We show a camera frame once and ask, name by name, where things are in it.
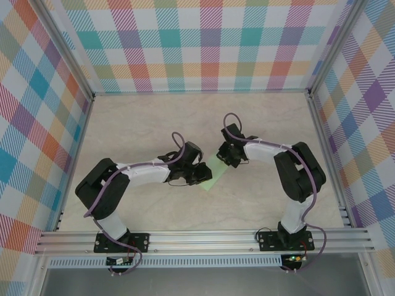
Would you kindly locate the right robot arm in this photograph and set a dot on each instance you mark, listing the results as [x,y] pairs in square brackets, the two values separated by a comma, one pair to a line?
[262,152]

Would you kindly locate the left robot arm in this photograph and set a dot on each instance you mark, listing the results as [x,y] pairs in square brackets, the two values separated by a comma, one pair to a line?
[145,177]

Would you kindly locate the grey metal panel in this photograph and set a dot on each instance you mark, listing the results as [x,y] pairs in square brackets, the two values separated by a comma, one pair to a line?
[200,282]

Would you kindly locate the small black circuit board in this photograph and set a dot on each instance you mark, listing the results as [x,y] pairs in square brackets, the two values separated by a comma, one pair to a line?
[118,261]

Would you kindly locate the circuit board with green light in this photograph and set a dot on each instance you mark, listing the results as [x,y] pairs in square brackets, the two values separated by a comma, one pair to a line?
[294,258]

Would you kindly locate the wide aluminium mounting rail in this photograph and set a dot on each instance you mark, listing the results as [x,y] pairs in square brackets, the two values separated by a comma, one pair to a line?
[200,242]

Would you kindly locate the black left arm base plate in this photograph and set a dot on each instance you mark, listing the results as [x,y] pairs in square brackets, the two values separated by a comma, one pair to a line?
[140,242]

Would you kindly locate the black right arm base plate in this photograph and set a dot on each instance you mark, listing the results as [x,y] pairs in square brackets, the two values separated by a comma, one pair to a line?
[267,242]

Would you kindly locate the aluminium frame rail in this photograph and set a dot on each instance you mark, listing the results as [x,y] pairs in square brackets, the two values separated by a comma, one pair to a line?
[327,154]
[78,148]

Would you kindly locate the aluminium frame post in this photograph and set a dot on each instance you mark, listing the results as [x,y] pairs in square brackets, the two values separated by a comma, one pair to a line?
[333,46]
[68,52]

